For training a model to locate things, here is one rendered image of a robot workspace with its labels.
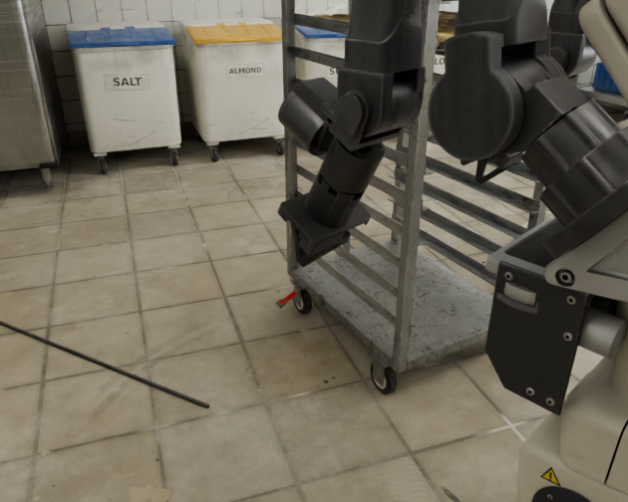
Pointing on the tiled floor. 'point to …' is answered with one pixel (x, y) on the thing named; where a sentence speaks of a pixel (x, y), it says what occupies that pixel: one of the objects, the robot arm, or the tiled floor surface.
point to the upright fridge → (17, 91)
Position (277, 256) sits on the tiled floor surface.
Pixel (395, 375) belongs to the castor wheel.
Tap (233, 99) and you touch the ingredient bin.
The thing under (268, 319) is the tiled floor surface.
